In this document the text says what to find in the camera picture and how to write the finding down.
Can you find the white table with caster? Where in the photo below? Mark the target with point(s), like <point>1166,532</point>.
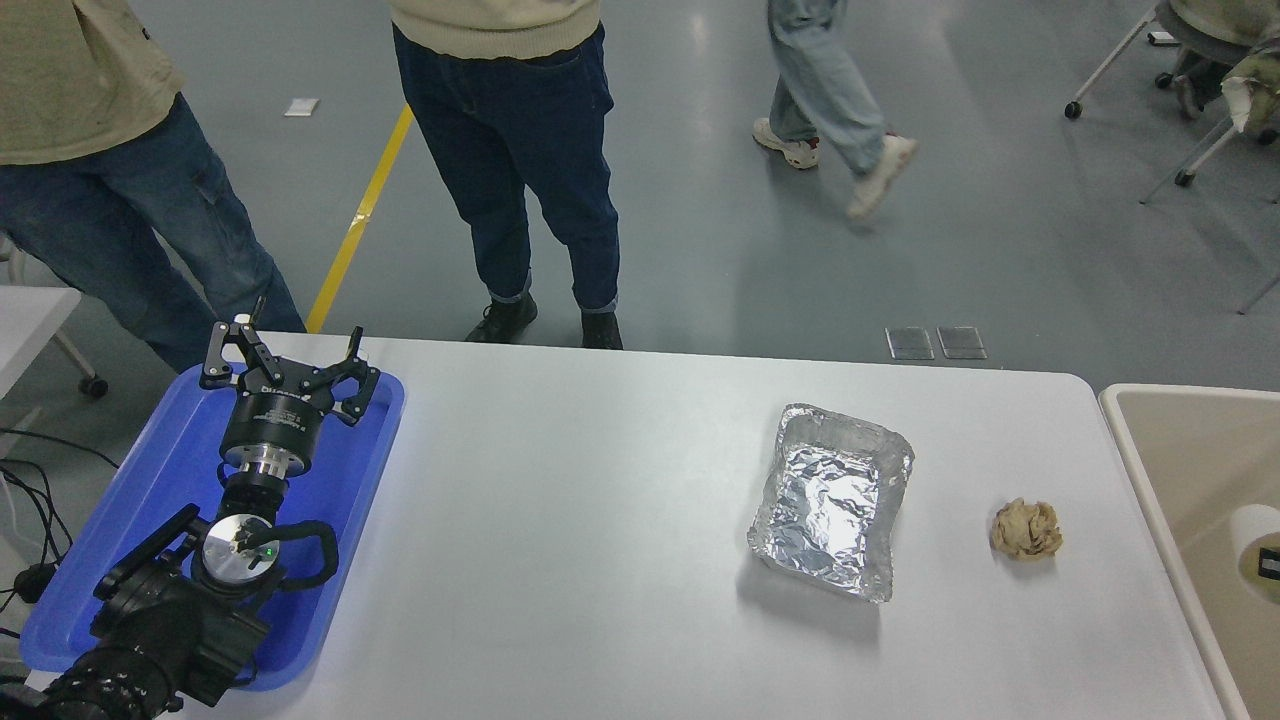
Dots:
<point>30,310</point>

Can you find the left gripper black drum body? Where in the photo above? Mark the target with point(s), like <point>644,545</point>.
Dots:
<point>275,420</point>

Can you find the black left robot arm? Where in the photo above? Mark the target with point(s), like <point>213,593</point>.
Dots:
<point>150,640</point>

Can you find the metal floor plate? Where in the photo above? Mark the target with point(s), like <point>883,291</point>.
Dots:
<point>909,343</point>
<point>962,342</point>

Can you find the cream crumpled jacket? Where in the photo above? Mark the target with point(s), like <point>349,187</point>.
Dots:
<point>1255,90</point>

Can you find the crumpled foil tray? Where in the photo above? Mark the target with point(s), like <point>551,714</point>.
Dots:
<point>825,500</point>

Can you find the white paper cup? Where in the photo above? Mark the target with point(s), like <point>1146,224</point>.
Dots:
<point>1255,525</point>

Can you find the white-legged rolling chair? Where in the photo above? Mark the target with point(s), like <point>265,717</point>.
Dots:
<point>1184,178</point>
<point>1195,35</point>

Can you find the large pale bin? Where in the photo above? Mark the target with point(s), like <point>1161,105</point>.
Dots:
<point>1180,450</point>

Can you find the blue plastic tray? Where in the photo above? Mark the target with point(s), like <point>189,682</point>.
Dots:
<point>130,480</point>

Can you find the person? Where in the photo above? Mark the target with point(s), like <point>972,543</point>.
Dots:
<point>510,130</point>
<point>825,80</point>
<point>120,180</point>

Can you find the crumpled tan paper ball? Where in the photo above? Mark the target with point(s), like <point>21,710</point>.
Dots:
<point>1027,530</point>

